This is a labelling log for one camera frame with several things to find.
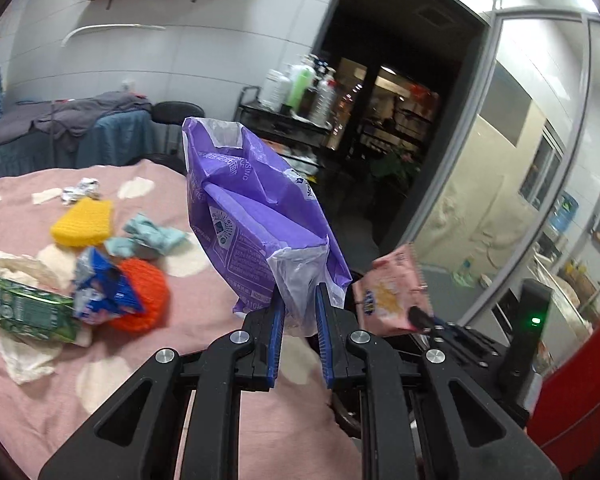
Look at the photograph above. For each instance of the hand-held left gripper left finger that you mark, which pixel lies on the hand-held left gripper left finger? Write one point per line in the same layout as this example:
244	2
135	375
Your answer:
274	347

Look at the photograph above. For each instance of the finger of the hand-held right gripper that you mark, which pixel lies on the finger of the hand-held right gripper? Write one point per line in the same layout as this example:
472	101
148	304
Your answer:
422	318

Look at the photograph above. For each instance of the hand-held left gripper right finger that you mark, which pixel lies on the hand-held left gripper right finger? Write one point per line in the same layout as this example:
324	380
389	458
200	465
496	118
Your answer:
325	342

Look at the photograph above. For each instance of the pink snack packet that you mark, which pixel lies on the pink snack packet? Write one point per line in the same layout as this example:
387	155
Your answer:
390	285

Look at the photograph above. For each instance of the purple plastic bag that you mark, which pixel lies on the purple plastic bag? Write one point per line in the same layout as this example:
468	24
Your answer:
240	200

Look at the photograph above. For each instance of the yellow knitted pad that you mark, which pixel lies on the yellow knitted pad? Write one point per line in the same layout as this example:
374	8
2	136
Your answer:
82	222

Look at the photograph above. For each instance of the red plastic container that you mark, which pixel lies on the red plastic container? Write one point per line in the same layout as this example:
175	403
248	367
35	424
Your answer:
580	400

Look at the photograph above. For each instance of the pink dotted blanket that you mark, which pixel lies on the pink dotted blanket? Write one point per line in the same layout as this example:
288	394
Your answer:
195	305

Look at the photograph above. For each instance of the orange knitted pad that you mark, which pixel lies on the orange knitted pad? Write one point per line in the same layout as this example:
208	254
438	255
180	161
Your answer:
150	302

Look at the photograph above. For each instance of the potted green plant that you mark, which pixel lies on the potted green plant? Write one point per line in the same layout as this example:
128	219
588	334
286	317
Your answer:
395	167

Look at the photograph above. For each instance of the light blue crumpled cloth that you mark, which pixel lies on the light blue crumpled cloth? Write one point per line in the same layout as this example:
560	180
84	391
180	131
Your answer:
150	232

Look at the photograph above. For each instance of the blue snack wrapper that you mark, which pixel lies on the blue snack wrapper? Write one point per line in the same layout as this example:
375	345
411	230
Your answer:
100	285

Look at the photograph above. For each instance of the black metal cart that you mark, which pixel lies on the black metal cart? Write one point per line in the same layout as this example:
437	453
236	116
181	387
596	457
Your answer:
280	121

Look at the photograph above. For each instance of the clear plastic bottle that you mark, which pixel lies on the clear plastic bottle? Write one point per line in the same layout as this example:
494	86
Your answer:
325	102

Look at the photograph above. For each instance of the crumpled white wrapper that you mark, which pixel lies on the crumpled white wrapper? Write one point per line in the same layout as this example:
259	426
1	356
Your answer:
82	190

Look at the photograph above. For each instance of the white crumpled tissue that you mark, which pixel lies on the white crumpled tissue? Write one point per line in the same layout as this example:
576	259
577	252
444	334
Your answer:
30	266
25	360

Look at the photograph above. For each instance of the green carton box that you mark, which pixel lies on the green carton box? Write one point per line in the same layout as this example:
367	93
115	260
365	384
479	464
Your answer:
25	307

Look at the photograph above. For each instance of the black stool with backrest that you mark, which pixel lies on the black stool with backrest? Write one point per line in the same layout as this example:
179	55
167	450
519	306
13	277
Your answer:
177	112

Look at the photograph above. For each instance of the green pump bottle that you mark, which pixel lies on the green pump bottle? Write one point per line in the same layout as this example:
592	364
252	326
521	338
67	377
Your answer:
302	87

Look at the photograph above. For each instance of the white pump bottle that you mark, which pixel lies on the white pump bottle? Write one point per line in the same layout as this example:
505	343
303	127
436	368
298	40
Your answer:
275	90

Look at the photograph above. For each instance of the massage bed with blue cover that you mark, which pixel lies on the massage bed with blue cover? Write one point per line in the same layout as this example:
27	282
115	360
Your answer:
115	142

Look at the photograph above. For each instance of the grey towel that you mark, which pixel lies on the grey towel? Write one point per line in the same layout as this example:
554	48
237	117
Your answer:
80	115

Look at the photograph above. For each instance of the white curved rod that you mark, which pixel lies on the white curved rod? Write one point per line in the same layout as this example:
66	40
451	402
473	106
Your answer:
110	25

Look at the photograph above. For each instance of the glass partition with metal frame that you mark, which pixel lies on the glass partition with metal frame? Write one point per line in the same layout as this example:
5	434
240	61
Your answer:
480	200

